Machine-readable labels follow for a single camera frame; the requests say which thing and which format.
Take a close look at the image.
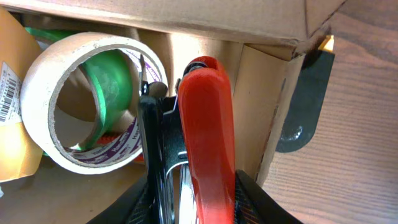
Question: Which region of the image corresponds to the small black glue bottle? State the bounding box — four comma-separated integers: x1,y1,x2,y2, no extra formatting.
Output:
276,35,335,153

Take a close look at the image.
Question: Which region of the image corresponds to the green tape roll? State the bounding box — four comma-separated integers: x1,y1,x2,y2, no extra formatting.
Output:
27,27,135,147

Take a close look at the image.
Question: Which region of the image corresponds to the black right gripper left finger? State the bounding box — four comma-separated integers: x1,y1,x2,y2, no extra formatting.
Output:
87,176,155,224

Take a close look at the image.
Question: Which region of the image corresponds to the yellow sticky note pad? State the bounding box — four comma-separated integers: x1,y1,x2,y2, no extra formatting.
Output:
1,8,43,182

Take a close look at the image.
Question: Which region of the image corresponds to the cardboard box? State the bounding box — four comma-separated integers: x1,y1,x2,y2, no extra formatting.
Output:
0,0,348,224

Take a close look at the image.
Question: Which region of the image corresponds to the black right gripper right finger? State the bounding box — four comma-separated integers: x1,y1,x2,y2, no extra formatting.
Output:
233,170,302,224

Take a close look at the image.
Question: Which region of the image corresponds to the red marker pen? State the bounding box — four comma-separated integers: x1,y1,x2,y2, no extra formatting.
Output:
178,56,235,223

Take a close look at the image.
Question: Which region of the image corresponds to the white tape roll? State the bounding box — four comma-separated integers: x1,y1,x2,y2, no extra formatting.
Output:
20,32,168,175

